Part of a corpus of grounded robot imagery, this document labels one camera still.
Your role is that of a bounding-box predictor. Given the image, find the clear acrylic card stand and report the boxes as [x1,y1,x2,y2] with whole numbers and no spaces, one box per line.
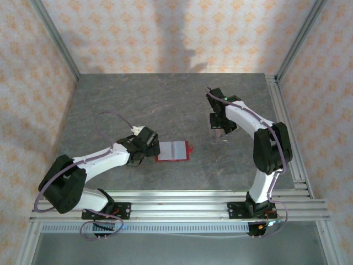
[208,112,230,145]

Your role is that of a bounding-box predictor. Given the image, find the slotted grey cable duct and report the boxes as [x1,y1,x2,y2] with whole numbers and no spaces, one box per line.
[40,222,250,235]

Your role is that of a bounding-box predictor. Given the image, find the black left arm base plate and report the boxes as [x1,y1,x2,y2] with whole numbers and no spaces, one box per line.
[81,202,132,221]

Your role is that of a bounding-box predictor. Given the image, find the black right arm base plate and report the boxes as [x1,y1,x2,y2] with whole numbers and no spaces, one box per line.
[227,201,277,221]

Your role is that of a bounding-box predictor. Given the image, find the aluminium frame post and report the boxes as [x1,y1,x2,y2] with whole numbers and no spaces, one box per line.
[29,0,82,81]
[275,0,329,83]

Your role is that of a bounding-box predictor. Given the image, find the aluminium rail beam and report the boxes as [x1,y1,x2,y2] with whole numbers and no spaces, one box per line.
[29,189,331,223]

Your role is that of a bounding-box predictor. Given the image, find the aluminium side rail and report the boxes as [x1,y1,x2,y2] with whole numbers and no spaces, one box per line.
[264,73,315,200]

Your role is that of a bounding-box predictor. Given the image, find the red leather card holder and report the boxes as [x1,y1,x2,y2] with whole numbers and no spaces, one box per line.
[154,140,194,164]

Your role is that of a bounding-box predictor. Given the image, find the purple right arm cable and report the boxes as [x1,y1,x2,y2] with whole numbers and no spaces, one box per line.
[206,87,289,239]

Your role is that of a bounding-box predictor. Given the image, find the aluminium frame leg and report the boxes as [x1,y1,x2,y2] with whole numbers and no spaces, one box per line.
[315,220,347,265]
[14,220,42,265]

